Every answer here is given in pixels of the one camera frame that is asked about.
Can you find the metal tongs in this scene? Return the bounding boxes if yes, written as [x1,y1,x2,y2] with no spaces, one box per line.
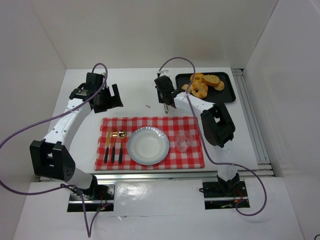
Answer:
[163,103,169,115]

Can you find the toasted bread slice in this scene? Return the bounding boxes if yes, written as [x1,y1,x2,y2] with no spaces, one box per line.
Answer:
[201,75,220,87]

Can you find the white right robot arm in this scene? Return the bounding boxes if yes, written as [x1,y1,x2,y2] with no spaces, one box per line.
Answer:
[154,73,240,194]

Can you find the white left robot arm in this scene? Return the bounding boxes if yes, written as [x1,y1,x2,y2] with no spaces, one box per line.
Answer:
[29,72,123,196]

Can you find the glazed donut bread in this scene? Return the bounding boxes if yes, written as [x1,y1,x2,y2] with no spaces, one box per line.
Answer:
[189,81,208,99]

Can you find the small round bun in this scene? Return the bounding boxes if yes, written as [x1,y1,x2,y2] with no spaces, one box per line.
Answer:
[181,84,189,91]

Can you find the red white checkered cloth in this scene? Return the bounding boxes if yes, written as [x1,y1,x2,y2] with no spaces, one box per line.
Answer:
[94,116,205,171]

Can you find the clear drinking glass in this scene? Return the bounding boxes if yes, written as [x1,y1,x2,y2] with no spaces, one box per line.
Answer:
[175,131,193,153]

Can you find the white round plate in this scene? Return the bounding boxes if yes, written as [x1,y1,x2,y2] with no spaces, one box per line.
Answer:
[127,126,170,166]

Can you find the black rectangular tray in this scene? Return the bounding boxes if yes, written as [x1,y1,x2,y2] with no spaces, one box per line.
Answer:
[175,72,236,104]

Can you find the gold spoon dark handle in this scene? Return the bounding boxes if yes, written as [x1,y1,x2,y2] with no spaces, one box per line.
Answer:
[118,129,127,165]

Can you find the gold fork dark handle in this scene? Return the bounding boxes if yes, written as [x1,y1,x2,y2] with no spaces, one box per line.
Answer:
[110,128,118,164]

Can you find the ring shaped bread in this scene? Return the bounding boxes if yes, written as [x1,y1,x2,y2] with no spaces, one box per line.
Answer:
[190,73,204,83]

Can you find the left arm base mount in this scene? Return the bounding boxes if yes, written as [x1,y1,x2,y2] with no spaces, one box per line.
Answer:
[67,183,116,213]

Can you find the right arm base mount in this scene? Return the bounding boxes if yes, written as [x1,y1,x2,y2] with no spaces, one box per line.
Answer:
[199,181,250,210]

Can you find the aluminium rail frame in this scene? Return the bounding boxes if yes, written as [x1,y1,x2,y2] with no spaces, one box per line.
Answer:
[231,68,275,177]

